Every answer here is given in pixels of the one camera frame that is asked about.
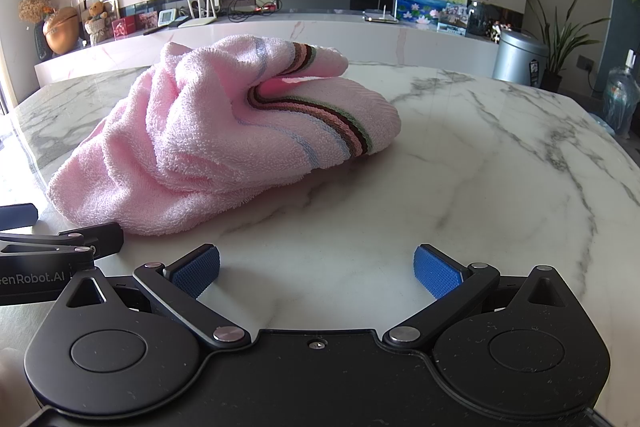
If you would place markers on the white router with antennas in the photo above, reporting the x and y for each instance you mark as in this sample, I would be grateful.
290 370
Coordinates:
197 21

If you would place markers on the blue water jug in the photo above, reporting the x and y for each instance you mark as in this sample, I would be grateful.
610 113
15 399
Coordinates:
622 99

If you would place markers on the small landscape photo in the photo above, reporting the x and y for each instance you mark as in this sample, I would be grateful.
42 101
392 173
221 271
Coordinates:
452 21

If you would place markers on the flat set-top box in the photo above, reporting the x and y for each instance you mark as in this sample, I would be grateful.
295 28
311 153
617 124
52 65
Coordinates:
381 17

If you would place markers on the brown teddy bear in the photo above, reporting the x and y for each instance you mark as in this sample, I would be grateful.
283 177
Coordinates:
97 22

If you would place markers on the white digital clock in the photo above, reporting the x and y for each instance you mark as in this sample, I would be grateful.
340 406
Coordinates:
168 17

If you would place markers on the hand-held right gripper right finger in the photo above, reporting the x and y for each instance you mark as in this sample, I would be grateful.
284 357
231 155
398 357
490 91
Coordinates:
437 273

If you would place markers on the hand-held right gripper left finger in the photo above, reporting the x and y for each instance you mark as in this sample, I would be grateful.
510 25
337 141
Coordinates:
197 272

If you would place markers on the red gift box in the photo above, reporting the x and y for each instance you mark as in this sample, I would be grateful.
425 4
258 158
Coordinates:
124 28

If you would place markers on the round orange vase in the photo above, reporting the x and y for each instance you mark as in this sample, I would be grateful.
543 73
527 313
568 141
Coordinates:
62 29

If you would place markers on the silver round trash can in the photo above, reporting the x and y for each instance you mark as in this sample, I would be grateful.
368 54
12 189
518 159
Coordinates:
517 59

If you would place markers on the grey wall socket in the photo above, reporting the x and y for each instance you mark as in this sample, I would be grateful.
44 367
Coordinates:
586 63

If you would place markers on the black remote control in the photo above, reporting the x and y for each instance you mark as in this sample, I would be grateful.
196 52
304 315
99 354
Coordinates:
156 30

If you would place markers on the pink card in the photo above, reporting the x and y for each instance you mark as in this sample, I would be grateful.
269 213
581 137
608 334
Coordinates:
148 20

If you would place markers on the dried flower bouquet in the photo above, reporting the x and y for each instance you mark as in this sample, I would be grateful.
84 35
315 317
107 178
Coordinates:
34 4

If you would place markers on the green potted plant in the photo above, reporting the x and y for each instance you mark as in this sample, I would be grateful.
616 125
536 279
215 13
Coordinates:
557 42

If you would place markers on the black and white figurine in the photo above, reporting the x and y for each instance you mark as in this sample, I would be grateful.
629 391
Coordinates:
497 33

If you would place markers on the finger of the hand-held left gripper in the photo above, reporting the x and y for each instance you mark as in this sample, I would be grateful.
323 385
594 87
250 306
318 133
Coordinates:
17 216
102 238

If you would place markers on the white marble television console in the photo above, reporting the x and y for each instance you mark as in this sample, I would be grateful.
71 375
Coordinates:
325 34

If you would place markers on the pink striped towel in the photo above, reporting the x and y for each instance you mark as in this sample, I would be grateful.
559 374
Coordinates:
210 132

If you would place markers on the dark glass jar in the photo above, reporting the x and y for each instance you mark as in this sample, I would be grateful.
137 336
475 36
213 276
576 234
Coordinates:
479 19

